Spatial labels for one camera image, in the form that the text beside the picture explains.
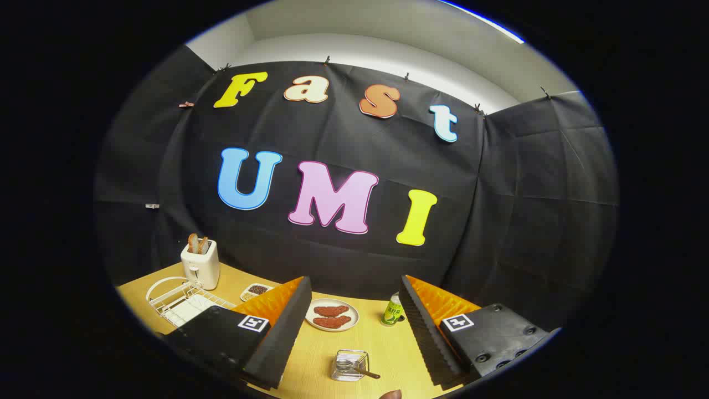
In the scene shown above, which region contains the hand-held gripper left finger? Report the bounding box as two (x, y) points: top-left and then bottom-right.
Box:
(161, 276), (312, 390)

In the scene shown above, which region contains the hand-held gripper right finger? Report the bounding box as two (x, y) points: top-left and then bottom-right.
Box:
(399, 275), (561, 388)

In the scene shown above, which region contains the dark metal spoon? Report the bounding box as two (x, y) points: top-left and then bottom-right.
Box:
(338, 359), (382, 380)

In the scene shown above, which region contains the metal wire basket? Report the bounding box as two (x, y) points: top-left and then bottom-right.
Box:
(331, 349), (370, 382)

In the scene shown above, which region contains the white wire dish rack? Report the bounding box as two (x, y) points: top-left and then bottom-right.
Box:
(146, 276), (238, 329)

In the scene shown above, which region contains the white divided bean dish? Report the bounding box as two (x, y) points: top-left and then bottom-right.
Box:
(240, 283), (275, 303)

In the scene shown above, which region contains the white oval plate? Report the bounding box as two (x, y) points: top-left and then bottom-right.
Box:
(305, 299), (360, 332)

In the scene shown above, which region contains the green drink bottle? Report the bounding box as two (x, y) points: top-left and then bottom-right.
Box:
(380, 293), (405, 327)

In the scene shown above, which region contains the white toaster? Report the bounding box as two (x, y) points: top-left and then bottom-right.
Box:
(181, 239), (220, 290)

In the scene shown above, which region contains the black backdrop cloth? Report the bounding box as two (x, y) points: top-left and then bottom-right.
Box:
(93, 44), (620, 333)

